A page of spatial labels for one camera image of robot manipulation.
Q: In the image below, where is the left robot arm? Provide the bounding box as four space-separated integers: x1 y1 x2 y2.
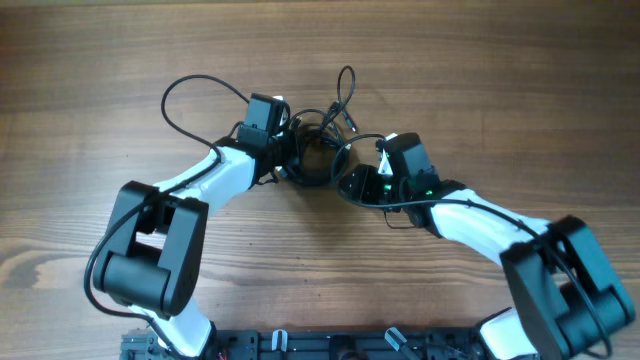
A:
84 135 296 359

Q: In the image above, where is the black cable round plug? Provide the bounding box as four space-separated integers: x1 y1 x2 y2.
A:
284 109 349 187

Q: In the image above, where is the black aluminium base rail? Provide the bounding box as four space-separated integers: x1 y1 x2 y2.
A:
119 327 501 360

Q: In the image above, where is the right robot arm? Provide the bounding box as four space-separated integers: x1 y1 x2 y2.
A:
338 165 635 359

